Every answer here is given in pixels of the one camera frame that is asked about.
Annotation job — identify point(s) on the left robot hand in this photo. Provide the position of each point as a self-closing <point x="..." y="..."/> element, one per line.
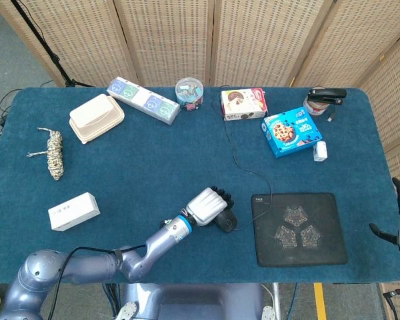
<point x="206" y="206"/>

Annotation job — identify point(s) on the black computer mouse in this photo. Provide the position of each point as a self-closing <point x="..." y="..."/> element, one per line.
<point x="228" y="223"/>

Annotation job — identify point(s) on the black mouse pad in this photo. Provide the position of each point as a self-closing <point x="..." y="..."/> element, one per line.
<point x="300" y="230"/>

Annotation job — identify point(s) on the blue table cloth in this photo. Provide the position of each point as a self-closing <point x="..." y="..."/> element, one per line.
<point x="153" y="166"/>

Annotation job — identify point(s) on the grey robot torso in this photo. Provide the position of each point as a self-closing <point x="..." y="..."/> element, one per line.
<point x="193" y="303"/>

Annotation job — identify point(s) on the white red cookie box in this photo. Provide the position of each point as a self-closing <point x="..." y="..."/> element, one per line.
<point x="243" y="103"/>

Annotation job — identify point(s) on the blue cookie box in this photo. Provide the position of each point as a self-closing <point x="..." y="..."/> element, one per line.
<point x="290" y="133"/>

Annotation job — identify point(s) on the clear jar of binder clips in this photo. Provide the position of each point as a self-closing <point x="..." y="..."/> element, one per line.
<point x="189" y="93"/>

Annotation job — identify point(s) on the wrapped tissue multipack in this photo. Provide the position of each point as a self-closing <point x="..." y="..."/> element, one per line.
<point x="140" y="98"/>

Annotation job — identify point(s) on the white cardboard box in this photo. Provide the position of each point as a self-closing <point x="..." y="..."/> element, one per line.
<point x="73" y="211"/>

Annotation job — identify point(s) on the red-labelled spread jar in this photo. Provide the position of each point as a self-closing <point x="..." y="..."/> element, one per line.
<point x="315" y="109"/>

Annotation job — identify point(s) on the beige lidded food container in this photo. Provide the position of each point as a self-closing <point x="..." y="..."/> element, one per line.
<point x="95" y="116"/>

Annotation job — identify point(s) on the black stapler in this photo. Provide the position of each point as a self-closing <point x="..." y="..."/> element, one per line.
<point x="326" y="95"/>

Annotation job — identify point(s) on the wicker folding screen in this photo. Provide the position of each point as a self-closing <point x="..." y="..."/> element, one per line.
<point x="166" y="40"/>

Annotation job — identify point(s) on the black tripod stand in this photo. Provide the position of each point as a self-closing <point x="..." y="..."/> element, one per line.
<point x="40" y="43"/>

